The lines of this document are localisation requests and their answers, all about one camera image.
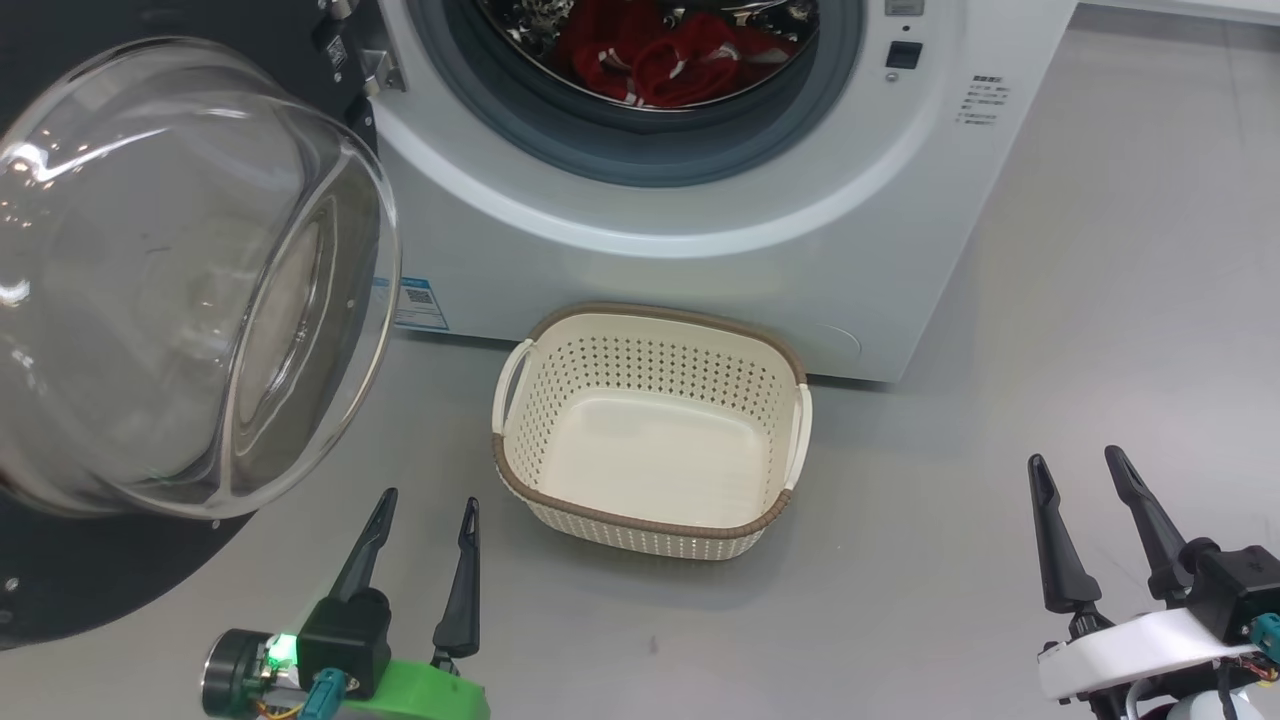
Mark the white partition panel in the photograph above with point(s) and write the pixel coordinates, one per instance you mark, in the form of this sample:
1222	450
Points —
1200	8

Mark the cream perforated basket brown rim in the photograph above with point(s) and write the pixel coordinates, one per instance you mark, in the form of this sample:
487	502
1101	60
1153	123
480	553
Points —
650	460

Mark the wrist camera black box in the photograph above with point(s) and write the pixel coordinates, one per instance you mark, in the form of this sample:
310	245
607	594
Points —
345	635
1240	590

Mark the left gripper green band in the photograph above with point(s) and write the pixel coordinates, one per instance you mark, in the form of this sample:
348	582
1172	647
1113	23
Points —
420	695

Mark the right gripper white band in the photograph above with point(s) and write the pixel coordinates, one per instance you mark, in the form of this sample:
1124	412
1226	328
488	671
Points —
1140	655

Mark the red jersey with number print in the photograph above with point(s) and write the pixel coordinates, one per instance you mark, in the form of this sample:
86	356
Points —
700	60

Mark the red garment with small logo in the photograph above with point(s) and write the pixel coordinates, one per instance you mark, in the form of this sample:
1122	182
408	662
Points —
595	45

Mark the white front-load washing machine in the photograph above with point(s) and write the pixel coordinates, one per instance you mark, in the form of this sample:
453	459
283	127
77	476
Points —
700	260

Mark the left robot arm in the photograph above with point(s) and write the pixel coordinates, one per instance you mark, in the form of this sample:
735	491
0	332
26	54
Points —
235	675

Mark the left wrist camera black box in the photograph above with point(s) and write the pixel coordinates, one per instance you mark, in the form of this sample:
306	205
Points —
345	635

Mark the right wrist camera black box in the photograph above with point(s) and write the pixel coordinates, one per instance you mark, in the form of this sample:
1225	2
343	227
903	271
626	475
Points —
1240	590

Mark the black round glass washer door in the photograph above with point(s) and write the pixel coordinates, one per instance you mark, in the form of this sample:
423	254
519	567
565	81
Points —
150	300

